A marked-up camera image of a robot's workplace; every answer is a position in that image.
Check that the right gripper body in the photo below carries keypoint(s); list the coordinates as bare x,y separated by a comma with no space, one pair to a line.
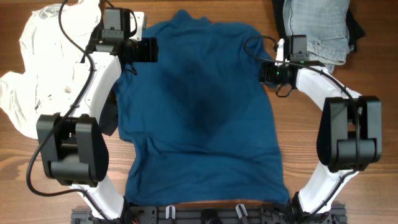
272,73

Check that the black folded garment under jeans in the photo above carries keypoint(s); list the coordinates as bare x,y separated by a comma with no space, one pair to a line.
355,30

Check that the white shirt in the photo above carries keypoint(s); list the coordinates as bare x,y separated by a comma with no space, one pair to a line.
51,45

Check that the folded light blue jeans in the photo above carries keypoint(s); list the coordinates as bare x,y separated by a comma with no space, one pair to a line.
323,22

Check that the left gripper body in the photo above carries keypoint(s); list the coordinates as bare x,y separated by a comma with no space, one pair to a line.
142,51

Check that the black garment under pile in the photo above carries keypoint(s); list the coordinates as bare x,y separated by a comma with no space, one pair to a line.
104,66

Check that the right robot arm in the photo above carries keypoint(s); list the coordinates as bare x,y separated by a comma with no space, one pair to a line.
350,132

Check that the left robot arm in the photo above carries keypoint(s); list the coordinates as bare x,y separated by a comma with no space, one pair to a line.
71,144

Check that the blue t-shirt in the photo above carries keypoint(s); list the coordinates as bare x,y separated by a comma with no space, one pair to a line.
200,121

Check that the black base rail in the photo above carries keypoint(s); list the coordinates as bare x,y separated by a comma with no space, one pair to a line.
201,215

